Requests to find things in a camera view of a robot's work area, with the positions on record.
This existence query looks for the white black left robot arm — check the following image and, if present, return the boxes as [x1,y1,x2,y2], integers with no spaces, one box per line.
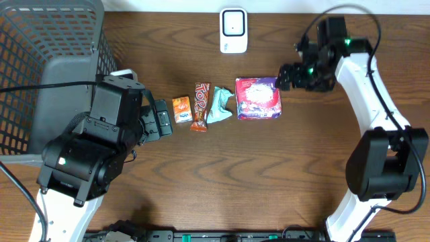
[37,87,173,241]

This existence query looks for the small orange juice carton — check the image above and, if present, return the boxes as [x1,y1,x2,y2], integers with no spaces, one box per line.
[172,96,193,123]

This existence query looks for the red Top chocolate bar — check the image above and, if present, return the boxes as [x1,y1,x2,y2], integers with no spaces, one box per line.
[190,83,210,132]

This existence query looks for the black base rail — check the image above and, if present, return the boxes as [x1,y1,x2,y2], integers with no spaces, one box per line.
[83,229,397,242]

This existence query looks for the mint green snack wrapper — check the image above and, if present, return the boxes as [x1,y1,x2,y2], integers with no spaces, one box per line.
[207,86,234,124]

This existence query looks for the grey plastic mesh basket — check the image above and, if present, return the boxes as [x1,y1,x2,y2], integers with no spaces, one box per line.
[1,0,117,166]

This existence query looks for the purple snack packet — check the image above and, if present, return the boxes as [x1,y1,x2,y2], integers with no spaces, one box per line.
[235,77,282,120]

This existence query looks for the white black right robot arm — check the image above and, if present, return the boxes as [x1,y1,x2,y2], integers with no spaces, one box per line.
[276,34,429,241]

